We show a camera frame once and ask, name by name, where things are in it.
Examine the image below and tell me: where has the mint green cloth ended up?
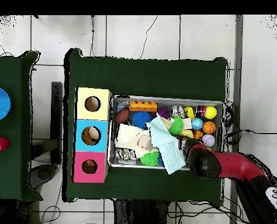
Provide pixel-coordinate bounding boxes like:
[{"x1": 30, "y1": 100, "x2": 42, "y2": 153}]
[{"x1": 146, "y1": 115, "x2": 186, "y2": 175}]

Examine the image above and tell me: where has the yellow plush toy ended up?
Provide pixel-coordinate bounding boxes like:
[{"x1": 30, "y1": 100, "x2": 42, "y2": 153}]
[{"x1": 179, "y1": 129, "x2": 195, "y2": 139}]

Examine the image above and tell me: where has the silver mesh bin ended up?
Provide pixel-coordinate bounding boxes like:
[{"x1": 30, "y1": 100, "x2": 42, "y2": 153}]
[{"x1": 108, "y1": 94, "x2": 226, "y2": 172}]

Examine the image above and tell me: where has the wooden three-hole box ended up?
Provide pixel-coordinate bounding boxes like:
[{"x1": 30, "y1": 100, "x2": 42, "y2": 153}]
[{"x1": 72, "y1": 87, "x2": 113, "y2": 184}]

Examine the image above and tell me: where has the blue spiky rubber ball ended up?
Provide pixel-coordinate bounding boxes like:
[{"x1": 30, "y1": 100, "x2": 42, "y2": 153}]
[{"x1": 131, "y1": 110, "x2": 153, "y2": 130}]

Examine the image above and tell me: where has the cream cloth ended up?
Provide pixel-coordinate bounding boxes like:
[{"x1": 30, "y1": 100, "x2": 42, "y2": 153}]
[{"x1": 115, "y1": 122, "x2": 154, "y2": 159}]

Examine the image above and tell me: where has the orange building brick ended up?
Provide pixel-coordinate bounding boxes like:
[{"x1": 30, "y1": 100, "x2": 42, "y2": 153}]
[{"x1": 129, "y1": 100, "x2": 158, "y2": 112}]

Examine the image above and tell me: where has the green spiky rubber ball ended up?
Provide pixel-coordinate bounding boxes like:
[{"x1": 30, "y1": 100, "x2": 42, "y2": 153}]
[{"x1": 140, "y1": 151, "x2": 161, "y2": 167}]

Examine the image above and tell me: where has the green spiky toy with eyes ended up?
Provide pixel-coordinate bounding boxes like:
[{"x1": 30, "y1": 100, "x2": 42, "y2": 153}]
[{"x1": 168, "y1": 116, "x2": 185, "y2": 137}]

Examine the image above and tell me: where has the dark green tablecloth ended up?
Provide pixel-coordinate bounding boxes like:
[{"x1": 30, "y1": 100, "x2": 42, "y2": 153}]
[
  {"x1": 63, "y1": 47, "x2": 228, "y2": 207},
  {"x1": 0, "y1": 50, "x2": 43, "y2": 202}
]

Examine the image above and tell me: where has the globe print ball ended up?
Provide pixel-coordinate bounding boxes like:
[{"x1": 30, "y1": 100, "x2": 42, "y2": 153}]
[{"x1": 191, "y1": 117, "x2": 204, "y2": 131}]

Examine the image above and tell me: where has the orange basketball toy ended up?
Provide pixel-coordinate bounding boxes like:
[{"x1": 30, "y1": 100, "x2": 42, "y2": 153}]
[{"x1": 202, "y1": 120, "x2": 217, "y2": 135}]

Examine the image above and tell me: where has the white baseball toy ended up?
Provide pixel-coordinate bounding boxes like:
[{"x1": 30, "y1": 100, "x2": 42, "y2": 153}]
[{"x1": 202, "y1": 134, "x2": 216, "y2": 148}]

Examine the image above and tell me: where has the thin black cable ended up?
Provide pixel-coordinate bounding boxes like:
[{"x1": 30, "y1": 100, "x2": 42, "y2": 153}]
[{"x1": 139, "y1": 15, "x2": 158, "y2": 60}]

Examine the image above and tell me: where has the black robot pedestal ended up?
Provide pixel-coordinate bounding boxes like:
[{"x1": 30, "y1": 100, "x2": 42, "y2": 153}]
[{"x1": 113, "y1": 199, "x2": 170, "y2": 224}]

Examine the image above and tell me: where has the black power cable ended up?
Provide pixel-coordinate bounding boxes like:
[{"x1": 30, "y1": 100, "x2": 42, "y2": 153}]
[{"x1": 224, "y1": 128, "x2": 277, "y2": 141}]

